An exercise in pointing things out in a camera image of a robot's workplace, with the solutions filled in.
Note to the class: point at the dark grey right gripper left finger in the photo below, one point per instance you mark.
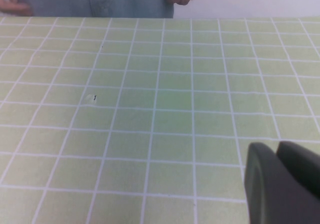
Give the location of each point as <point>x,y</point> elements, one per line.
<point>265,189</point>

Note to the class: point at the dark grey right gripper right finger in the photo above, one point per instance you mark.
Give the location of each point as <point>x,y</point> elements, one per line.
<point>300,161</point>

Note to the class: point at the person's right hand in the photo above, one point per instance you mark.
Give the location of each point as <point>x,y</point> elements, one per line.
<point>15,9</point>

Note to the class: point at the green checkered tablecloth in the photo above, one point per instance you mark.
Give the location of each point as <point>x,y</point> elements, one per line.
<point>160,109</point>

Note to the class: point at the blue jeans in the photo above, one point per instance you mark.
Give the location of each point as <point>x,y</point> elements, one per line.
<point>75,0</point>

